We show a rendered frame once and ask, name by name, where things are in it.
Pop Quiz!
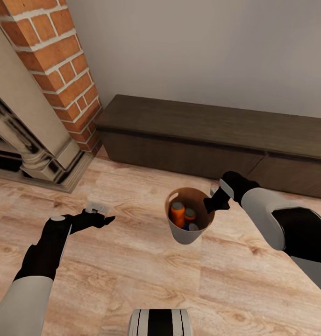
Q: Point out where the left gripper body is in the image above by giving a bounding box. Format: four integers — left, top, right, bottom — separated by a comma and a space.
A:
79, 209, 105, 230

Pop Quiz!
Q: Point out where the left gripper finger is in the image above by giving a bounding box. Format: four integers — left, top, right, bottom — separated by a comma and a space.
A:
103, 216, 115, 226

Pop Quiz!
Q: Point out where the trash can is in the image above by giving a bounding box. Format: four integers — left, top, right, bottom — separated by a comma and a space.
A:
164, 187, 216, 245

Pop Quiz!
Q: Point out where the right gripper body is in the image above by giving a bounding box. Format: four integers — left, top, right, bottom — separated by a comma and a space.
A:
203, 194, 230, 210

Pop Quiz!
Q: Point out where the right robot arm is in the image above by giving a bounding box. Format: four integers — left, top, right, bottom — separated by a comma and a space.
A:
203, 171, 321, 289

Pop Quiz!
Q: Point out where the can of soda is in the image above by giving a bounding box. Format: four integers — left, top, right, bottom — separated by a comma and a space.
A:
185, 207, 196, 224
171, 202, 186, 230
183, 223, 199, 231

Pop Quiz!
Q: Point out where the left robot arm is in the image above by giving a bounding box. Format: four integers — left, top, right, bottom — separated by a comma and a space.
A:
0, 201, 115, 336

